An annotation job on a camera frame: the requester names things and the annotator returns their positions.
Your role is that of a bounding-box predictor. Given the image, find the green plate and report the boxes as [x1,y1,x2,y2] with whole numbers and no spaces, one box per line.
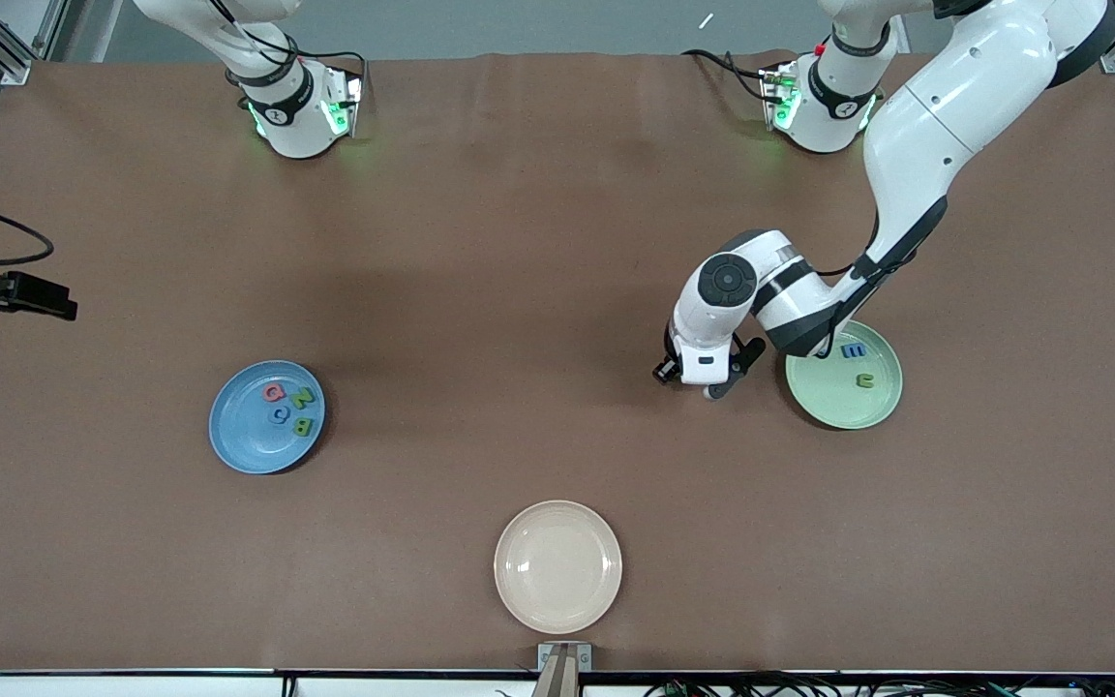
[785,322,904,431]

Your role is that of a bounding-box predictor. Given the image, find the tangled black cables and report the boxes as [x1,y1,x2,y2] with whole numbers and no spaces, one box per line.
[640,671,1115,697]

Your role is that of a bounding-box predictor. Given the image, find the black base cable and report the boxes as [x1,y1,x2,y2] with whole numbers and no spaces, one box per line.
[301,50,369,98]
[681,48,771,104]

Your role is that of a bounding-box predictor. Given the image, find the blue plate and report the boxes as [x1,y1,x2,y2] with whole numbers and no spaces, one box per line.
[208,360,327,475]

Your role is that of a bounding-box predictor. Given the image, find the white table edge rail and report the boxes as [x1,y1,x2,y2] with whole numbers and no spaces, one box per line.
[0,670,1115,697]

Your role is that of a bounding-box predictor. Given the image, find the beige plate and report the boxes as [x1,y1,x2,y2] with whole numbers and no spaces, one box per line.
[494,500,623,635]

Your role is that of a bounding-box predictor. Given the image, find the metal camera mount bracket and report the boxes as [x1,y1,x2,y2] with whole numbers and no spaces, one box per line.
[530,642,593,697]

